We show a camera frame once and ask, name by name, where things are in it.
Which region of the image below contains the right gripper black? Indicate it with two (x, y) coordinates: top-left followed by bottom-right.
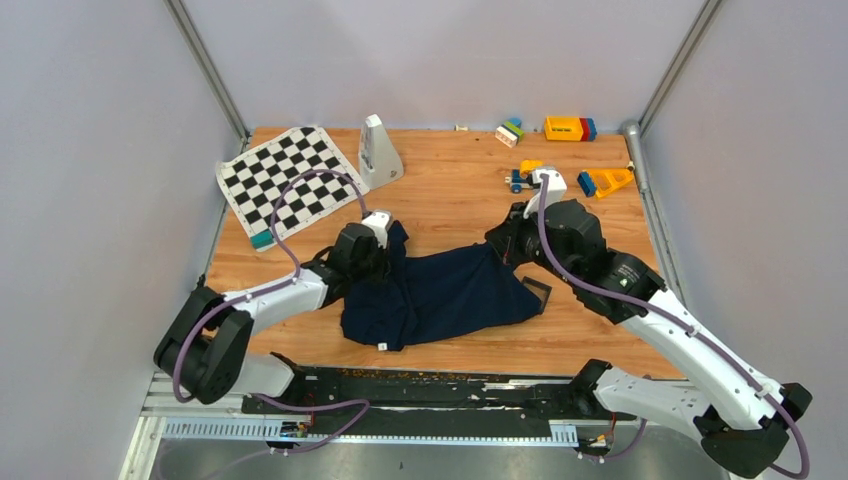
(486, 200), (578, 287)

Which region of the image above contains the navy blue garment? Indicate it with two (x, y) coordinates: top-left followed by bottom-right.
(340, 221), (543, 351)

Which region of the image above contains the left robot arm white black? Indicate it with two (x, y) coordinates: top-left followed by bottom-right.
(153, 211), (393, 413)

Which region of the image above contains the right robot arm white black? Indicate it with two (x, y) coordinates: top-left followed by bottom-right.
(485, 200), (812, 479)

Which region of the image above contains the toy car with yellow top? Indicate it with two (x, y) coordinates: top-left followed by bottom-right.
(505, 159), (544, 194)

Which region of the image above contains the teal block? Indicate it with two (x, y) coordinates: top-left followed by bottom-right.
(250, 230), (275, 252)

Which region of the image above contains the white metronome-shaped object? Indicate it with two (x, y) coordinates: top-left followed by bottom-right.
(358, 114), (404, 190)

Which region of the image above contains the orange blue toy ramp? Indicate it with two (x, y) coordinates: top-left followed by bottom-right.
(577, 168), (635, 199)

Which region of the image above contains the white green blue brick stack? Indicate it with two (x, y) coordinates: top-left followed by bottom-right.
(495, 117), (524, 148)

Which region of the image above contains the yellow red blue brick box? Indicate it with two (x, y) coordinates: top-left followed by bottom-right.
(544, 116), (597, 142)

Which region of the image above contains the checkerboard calibration mat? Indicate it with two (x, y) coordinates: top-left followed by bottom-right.
(215, 127), (370, 240)

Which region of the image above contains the grey metal pipe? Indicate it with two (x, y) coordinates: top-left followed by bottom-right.
(621, 120), (650, 195)

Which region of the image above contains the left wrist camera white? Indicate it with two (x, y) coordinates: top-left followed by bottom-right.
(361, 210), (394, 249)

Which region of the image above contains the black square frame box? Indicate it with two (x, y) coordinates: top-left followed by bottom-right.
(521, 276), (552, 315)

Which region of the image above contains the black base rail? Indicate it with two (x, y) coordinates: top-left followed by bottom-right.
(279, 366), (631, 438)

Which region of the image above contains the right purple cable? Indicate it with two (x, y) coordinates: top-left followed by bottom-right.
(537, 173), (811, 480)

